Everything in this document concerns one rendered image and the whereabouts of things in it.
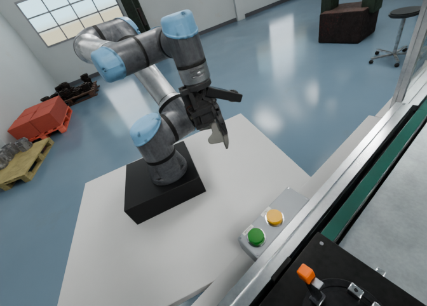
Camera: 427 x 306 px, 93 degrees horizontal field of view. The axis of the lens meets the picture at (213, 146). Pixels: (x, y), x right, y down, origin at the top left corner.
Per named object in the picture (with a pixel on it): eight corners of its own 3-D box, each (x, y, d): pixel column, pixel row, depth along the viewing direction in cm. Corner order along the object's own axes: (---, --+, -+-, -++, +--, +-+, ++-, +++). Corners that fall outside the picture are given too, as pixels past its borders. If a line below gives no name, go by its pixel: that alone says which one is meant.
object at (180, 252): (89, 186, 106) (85, 183, 104) (241, 117, 115) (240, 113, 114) (49, 375, 51) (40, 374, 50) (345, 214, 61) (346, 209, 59)
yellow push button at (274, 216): (264, 219, 54) (262, 216, 53) (273, 209, 55) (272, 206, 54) (276, 230, 51) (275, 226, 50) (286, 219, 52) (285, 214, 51)
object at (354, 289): (346, 291, 36) (347, 288, 35) (350, 284, 36) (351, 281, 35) (358, 301, 35) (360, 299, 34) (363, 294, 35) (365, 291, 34)
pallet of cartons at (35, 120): (40, 123, 478) (25, 108, 451) (77, 108, 487) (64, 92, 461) (19, 152, 381) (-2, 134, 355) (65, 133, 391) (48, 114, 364)
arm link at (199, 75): (200, 57, 54) (211, 61, 47) (204, 73, 56) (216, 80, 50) (174, 67, 52) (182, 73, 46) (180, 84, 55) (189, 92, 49)
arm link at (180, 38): (179, 11, 48) (199, 5, 42) (194, 58, 55) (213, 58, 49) (150, 21, 45) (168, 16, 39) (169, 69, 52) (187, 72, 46)
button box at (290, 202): (241, 247, 55) (236, 237, 51) (288, 197, 62) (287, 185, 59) (260, 268, 50) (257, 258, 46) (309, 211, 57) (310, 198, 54)
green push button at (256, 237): (245, 239, 51) (244, 235, 50) (256, 228, 53) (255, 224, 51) (257, 251, 48) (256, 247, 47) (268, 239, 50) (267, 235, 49)
